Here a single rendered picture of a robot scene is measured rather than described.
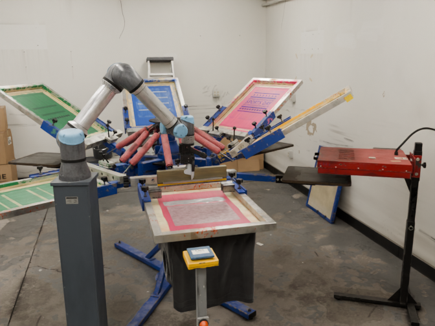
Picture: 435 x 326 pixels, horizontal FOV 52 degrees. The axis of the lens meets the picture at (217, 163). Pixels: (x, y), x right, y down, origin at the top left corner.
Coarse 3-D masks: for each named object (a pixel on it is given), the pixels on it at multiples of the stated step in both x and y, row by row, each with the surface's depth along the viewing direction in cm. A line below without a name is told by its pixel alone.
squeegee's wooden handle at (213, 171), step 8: (184, 168) 255; (200, 168) 255; (208, 168) 256; (216, 168) 257; (224, 168) 259; (160, 176) 250; (168, 176) 252; (176, 176) 253; (184, 176) 254; (200, 176) 256; (208, 176) 258; (216, 176) 259; (224, 176) 260
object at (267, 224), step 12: (144, 204) 240; (252, 204) 238; (264, 216) 221; (156, 228) 206; (204, 228) 206; (216, 228) 205; (228, 228) 206; (240, 228) 208; (252, 228) 209; (264, 228) 211; (156, 240) 198; (168, 240) 200; (180, 240) 201
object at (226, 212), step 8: (200, 192) 272; (208, 192) 272; (216, 192) 272; (200, 208) 243; (208, 208) 243; (216, 208) 243; (224, 208) 243; (232, 208) 243; (208, 216) 231; (216, 216) 231; (224, 216) 231; (232, 216) 231; (240, 216) 231; (216, 224) 220; (224, 224) 219
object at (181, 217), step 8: (160, 200) 258; (168, 200) 258; (176, 200) 258; (168, 208) 243; (176, 208) 243; (184, 208) 243; (192, 208) 243; (168, 216) 232; (176, 216) 232; (184, 216) 231; (192, 216) 231; (200, 216) 231; (168, 224) 220; (176, 224) 220; (184, 224) 220; (192, 224) 220; (200, 224) 220; (208, 224) 220
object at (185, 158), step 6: (180, 144) 249; (186, 144) 248; (192, 144) 249; (180, 150) 251; (186, 150) 251; (180, 156) 251; (186, 156) 249; (192, 156) 250; (180, 162) 252; (186, 162) 250
